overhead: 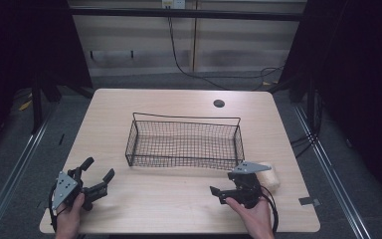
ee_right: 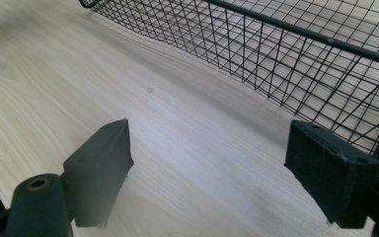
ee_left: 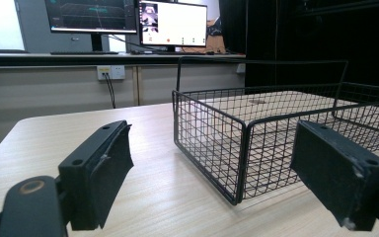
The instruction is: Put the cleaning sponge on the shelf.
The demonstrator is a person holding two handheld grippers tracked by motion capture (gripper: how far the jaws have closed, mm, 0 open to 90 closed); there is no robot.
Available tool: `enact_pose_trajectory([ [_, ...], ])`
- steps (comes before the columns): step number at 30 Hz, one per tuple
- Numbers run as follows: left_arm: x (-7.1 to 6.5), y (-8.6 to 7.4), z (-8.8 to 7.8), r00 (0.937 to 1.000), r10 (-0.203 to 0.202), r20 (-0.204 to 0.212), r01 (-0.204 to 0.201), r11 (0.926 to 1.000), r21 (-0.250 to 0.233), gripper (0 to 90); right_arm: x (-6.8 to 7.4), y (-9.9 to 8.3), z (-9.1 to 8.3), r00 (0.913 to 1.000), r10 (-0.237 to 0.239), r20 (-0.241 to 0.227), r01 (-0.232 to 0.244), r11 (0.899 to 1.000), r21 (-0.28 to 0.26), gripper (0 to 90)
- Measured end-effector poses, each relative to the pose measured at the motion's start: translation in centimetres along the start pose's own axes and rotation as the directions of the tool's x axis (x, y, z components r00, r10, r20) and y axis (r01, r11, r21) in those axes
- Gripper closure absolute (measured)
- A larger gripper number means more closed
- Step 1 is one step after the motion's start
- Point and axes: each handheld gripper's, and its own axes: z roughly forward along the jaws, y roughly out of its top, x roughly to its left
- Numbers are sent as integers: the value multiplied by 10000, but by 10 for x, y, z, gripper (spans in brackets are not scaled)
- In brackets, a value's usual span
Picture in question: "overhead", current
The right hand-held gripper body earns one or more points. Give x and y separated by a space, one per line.
248 189

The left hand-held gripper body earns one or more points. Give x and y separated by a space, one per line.
64 189

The pale bread roll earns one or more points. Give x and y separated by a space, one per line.
270 181

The person's left hand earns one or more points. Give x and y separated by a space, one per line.
69 215

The person's right hand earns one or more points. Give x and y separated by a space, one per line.
255 219

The grey tape piece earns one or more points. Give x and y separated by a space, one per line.
309 201

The black metal stand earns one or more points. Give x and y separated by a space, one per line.
36 106

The yellow tape strip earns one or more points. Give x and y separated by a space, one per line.
25 105

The black curtain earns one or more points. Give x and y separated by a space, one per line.
358 83
20 49

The black horizontal metal bar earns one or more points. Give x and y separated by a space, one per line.
185 14

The metal floor rail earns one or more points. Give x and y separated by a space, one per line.
10 186
331 172

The white wall socket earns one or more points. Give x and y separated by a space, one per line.
173 3

